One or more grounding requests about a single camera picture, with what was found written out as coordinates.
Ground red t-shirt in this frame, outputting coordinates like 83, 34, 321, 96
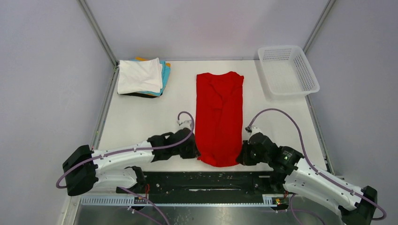
195, 71, 244, 167

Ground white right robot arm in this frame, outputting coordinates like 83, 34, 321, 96
237, 132, 377, 225

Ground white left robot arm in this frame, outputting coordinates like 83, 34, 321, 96
56, 128, 200, 196

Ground folded black t-shirt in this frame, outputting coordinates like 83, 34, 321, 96
121, 92, 159, 98

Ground white plastic basket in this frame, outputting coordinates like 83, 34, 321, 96
257, 45, 320, 100

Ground folded blue t-shirt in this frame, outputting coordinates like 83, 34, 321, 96
138, 60, 171, 97

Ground folded white t-shirt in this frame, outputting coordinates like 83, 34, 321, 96
117, 58, 163, 94

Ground folded yellow t-shirt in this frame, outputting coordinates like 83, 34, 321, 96
135, 57, 171, 68

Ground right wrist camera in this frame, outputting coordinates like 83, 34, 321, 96
245, 126, 262, 137

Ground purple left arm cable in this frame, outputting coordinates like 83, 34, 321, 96
56, 111, 196, 225

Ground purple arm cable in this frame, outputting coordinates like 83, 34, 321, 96
247, 108, 388, 225
56, 111, 196, 225

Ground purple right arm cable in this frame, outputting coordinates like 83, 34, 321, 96
247, 108, 388, 225

